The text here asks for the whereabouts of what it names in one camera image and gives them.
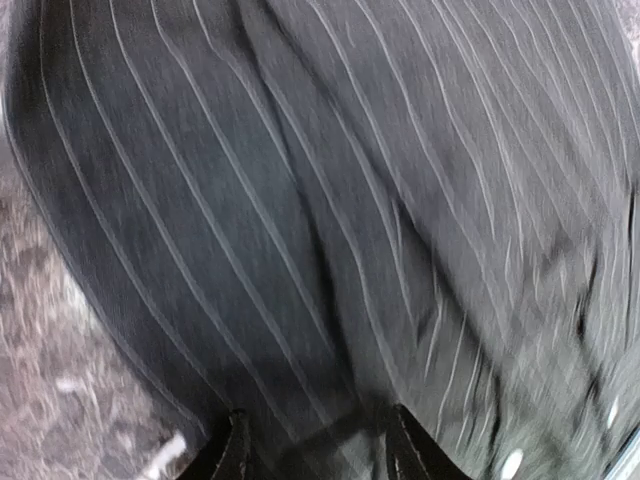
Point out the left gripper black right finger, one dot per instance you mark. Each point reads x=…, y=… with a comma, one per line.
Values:
x=412, y=454

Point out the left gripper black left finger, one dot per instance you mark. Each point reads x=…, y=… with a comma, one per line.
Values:
x=227, y=455

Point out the black clothes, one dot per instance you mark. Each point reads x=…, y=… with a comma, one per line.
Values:
x=315, y=210

